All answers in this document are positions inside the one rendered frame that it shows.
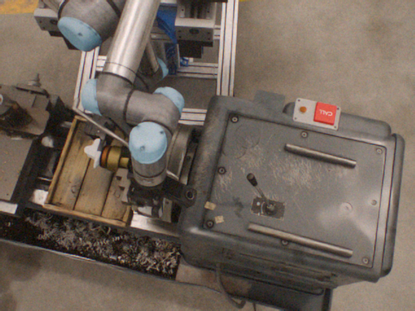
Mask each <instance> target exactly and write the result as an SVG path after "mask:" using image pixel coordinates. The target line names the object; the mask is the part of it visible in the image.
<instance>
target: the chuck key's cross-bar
mask: <svg viewBox="0 0 415 311"><path fill-rule="evenodd" d="M73 111H74V112H75V113H77V114H79V115H81V116H82V117H83V118H85V119H86V120H88V121H90V122H91V123H92V124H94V125H95V126H96V127H98V128H100V129H101V130H103V131H105V133H107V134H108V135H109V136H111V137H113V138H114V139H115V140H117V141H119V142H120V143H121V144H123V145H124V146H126V147H128V148H129V143H128V142H126V141H124V140H123V139H121V138H120V137H119V136H117V135H116V134H114V133H113V132H112V131H111V130H109V129H108V128H107V127H105V126H103V125H102V124H100V123H98V122H97V121H96V120H94V119H92V118H91V117H90V116H88V115H86V114H85V113H84V112H83V111H81V109H78V108H77V107H75V108H74V110H73ZM166 174H167V175H169V176H170V177H172V178H173V179H175V180H176V181H179V179H180V177H178V176H177V175H176V174H174V173H172V172H171V171H169V170H167V173H166Z"/></svg>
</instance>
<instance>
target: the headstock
mask: <svg viewBox="0 0 415 311"><path fill-rule="evenodd" d="M253 101H254V100H251V99H247V98H239V97H229V96H224V95H214V96H212V97H211V99H210V101H209V104H208V107H207V112H206V117H205V120H204V125H203V128H202V133H201V136H200V140H199V144H198V148H197V151H196V156H195V161H193V166H192V169H191V173H190V176H189V182H188V185H187V186H188V187H191V188H193V189H196V190H197V195H196V200H195V205H193V206H191V207H189V208H185V207H183V206H182V210H181V213H180V217H179V221H178V226H177V232H178V235H179V238H180V242H181V244H182V248H183V251H184V252H185V253H186V254H188V255H190V256H194V257H199V258H203V259H204V258H207V257H210V256H212V255H216V256H220V257H225V258H226V259H228V260H231V259H233V260H238V261H242V262H247V263H250V264H255V265H258V266H264V267H267V268H271V270H273V271H277V270H278V271H283V272H287V273H291V274H295V275H300V276H303V277H308V278H312V279H317V281H320V282H323V281H325V282H330V283H334V284H339V285H347V284H353V283H357V282H363V281H367V282H372V283H376V282H377V281H379V279H380V278H382V277H386V276H387V275H388V274H389V273H390V272H391V269H392V265H393V258H394V245H395V239H396V226H397V214H398V207H399V195H400V188H401V182H402V175H403V163H404V156H405V140H404V138H403V137H402V136H401V135H399V134H396V133H393V134H392V135H391V127H390V125H389V124H388V123H387V122H385V121H380V120H376V119H371V118H367V117H361V116H358V115H352V114H348V113H343V112H340V119H339V124H338V129H337V130H333V129H329V128H323V127H319V126H314V125H310V124H304V123H301V122H296V121H292V118H293V114H294V107H295V102H289V103H288V104H286V105H285V106H284V107H283V111H282V114H281V116H278V115H276V114H275V113H274V112H273V111H272V109H271V108H270V107H266V106H260V105H256V104H253ZM287 143H289V144H294V145H297V146H302V147H305V148H310V149H313V150H318V151H321V152H326V153H329V154H334V155H337V156H339V157H344V158H347V159H352V160H356V161H357V164H356V167H354V168H352V167H347V166H344V165H340V164H336V163H331V162H328V161H323V160H320V159H316V158H313V157H307V156H304V155H302V154H297V153H294V152H290V151H286V150H285V145H286V144H287ZM249 173H252V174H254V176H255V178H256V180H257V185H258V186H259V188H260V189H261V191H262V192H263V193H264V194H265V196H266V197H267V199H268V202H269V203H273V204H275V205H276V206H277V208H278V211H277V213H276V214H275V215H273V216H271V215H268V214H267V213H266V211H265V207H266V206H267V205H266V203H265V201H264V199H263V198H262V197H261V195H260V194H259V193H258V191H257V189H256V188H255V187H253V186H252V185H251V183H250V182H249V181H248V180H247V175H248V174H249ZM204 190H205V191H206V193H207V195H204V196H203V193H202V191H204ZM207 202H209V203H212V204H214V205H215V208H214V210H213V211H212V210H210V209H206V208H205V207H204V206H205V205H206V203H207ZM215 216H223V218H224V221H225V222H219V223H216V221H215ZM249 222H253V223H256V224H258V225H263V226H266V227H271V228H273V229H278V230H281V231H285V232H289V233H293V234H296V235H300V236H305V237H308V238H313V239H316V240H320V241H323V242H327V243H330V244H336V245H338V246H343V247H344V248H348V249H352V251H353V253H352V256H351V257H345V256H343V255H338V254H335V253H330V252H327V251H323V250H320V249H316V248H311V247H310V246H306V245H303V244H299V243H295V242H291V241H288V240H284V239H280V238H276V237H273V236H268V235H264V234H261V233H256V232H253V231H249V230H248V225H249Z"/></svg>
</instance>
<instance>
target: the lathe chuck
mask: <svg viewBox="0 0 415 311"><path fill-rule="evenodd" d="M182 125H183V123H180V122H179V123H178V125H177V127H176V129H175V132H174V135H173V137H172V141H171V143H170V145H169V147H168V149H167V153H166V164H167V167H168V164H169V159H170V157H171V154H172V149H173V147H174V144H175V141H176V138H177V136H178V133H179V131H180V128H181V127H182ZM138 208H139V207H136V206H133V205H132V210H133V211H135V210H137V211H139V210H138ZM134 214H137V215H140V216H146V217H149V218H155V217H153V216H152V215H150V214H146V213H142V212H141V214H140V213H137V212H134ZM155 219H158V220H161V217H159V218H155Z"/></svg>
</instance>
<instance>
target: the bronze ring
mask: <svg viewBox="0 0 415 311"><path fill-rule="evenodd" d="M121 147H122V146H116V145H113V146H111V145H105V146H104V147H103V149H102V150H101V153H100V157H99V166H100V167H102V168H107V169H108V170H110V171H113V172H116V173H117V169H118V167H121V168H127V169H130V166H131V164H132V159H130V158H127V157H121Z"/></svg>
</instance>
